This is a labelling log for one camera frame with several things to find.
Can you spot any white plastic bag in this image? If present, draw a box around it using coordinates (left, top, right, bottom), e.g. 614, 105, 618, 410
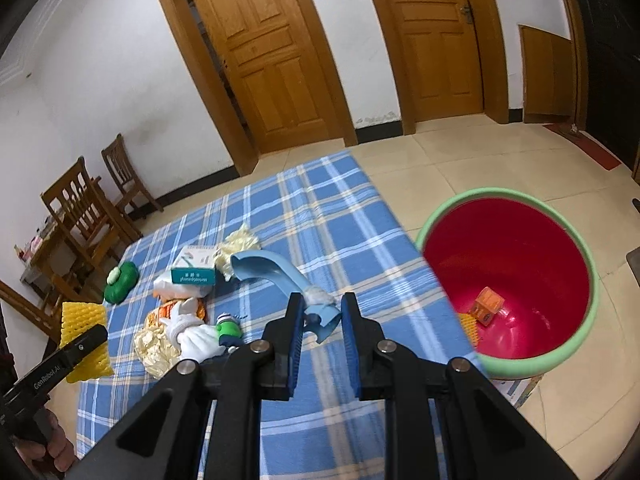
152, 271, 213, 306

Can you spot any orange snack packet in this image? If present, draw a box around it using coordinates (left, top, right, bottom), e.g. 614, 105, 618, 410
145, 297, 207, 329

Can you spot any cream paper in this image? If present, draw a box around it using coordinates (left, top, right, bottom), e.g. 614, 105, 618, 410
215, 224, 264, 282
134, 322, 183, 379

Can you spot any wooden door frame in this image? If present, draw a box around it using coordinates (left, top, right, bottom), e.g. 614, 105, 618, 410
151, 0, 358, 177
357, 0, 510, 136

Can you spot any wooden side table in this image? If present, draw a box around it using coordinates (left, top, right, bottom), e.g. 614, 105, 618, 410
19, 210, 78, 306

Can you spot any white tissue wad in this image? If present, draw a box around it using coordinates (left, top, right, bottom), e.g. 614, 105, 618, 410
302, 284, 335, 307

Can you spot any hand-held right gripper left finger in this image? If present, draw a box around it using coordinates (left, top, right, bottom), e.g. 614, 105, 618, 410
65, 292, 306, 480

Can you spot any red floor mat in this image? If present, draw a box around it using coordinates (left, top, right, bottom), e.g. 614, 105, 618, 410
542, 122, 623, 171

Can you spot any white and teal box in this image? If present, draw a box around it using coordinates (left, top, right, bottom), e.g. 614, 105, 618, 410
170, 246, 219, 286

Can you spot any green and white bottle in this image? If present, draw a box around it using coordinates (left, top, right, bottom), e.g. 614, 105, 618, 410
215, 312, 245, 349

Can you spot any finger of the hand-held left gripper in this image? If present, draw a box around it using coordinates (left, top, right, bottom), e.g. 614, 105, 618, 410
50, 324, 109, 377

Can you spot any dark door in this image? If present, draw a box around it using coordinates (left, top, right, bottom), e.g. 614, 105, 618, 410
565, 0, 640, 183

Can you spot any printed cardboard box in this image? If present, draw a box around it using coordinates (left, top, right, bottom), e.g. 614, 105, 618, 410
492, 372, 544, 407

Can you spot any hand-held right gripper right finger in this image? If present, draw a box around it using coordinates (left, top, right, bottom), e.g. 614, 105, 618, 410
340, 291, 581, 480

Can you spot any red basin with green rim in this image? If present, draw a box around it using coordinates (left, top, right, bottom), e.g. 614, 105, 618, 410
415, 187, 600, 380

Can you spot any blue plastic scoop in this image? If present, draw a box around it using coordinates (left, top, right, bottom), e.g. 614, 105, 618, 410
230, 250, 343, 345

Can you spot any large yellow foam net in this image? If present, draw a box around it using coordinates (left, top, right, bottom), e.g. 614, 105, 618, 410
59, 301, 115, 385

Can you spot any white glove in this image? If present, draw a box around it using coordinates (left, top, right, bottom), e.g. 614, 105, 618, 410
162, 297, 224, 362

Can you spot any person's left hand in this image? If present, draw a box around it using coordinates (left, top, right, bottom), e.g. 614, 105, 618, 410
10, 407, 78, 476

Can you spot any wooden chair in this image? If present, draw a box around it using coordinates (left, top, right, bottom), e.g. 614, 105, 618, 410
0, 280, 63, 347
41, 156, 144, 272
101, 133, 164, 221

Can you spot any green round container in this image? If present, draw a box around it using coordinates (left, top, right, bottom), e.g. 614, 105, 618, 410
103, 261, 140, 305

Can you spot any blue plaid tablecloth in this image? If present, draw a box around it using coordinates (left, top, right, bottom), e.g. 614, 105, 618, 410
75, 149, 482, 480

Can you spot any small wooden cabinet door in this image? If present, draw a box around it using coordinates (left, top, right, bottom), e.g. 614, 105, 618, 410
518, 24, 576, 123

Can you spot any small orange box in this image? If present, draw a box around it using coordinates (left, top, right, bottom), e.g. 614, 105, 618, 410
472, 286, 503, 328

